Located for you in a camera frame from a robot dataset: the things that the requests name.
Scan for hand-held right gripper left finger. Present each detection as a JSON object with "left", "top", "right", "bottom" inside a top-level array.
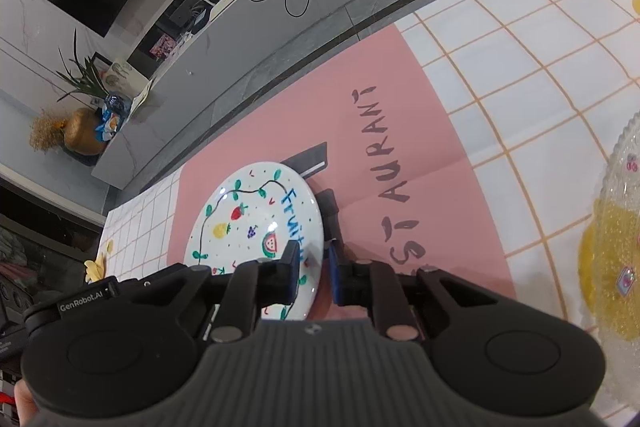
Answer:
[{"left": 115, "top": 239, "right": 307, "bottom": 344}]

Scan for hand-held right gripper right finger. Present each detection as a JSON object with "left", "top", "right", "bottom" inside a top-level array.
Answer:
[{"left": 326, "top": 246, "right": 503, "bottom": 342}]

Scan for white fruit-print plate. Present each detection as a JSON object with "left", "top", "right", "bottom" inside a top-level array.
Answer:
[{"left": 184, "top": 162, "right": 323, "bottom": 322}]

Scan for banana peel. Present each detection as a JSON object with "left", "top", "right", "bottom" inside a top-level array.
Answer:
[{"left": 84, "top": 239, "right": 116, "bottom": 284}]

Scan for dark cabinet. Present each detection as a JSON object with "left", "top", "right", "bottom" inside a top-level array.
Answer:
[{"left": 0, "top": 177, "right": 107, "bottom": 360}]

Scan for pink printed table mat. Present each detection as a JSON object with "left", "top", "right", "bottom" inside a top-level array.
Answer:
[{"left": 165, "top": 27, "right": 518, "bottom": 323}]

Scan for gold vase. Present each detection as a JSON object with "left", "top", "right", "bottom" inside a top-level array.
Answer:
[{"left": 64, "top": 108, "right": 108, "bottom": 156}]

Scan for dried flower bunch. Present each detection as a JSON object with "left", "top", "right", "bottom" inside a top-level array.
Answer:
[{"left": 29, "top": 109, "right": 68, "bottom": 154}]

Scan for blue snack packets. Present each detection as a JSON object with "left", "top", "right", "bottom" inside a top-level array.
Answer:
[{"left": 97, "top": 96, "right": 128, "bottom": 142}]

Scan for green leafy plant in vase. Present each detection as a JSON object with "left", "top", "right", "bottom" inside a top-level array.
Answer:
[{"left": 56, "top": 29, "right": 126, "bottom": 115}]

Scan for mushroom print card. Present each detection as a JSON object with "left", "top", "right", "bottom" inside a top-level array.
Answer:
[{"left": 102, "top": 59, "right": 151, "bottom": 96}]

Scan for pink photo card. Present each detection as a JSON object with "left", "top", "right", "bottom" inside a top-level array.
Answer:
[{"left": 150, "top": 34, "right": 176, "bottom": 58}]

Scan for grey marble TV cabinet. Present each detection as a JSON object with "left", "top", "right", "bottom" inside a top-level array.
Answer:
[{"left": 90, "top": 0, "right": 546, "bottom": 190}]

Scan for clear glass plate beaded rim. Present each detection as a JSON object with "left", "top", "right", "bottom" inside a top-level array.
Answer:
[{"left": 577, "top": 111, "right": 640, "bottom": 360}]

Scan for checkered lemon-print tablecloth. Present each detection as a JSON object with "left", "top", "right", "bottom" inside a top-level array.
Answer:
[{"left": 97, "top": 0, "right": 640, "bottom": 427}]

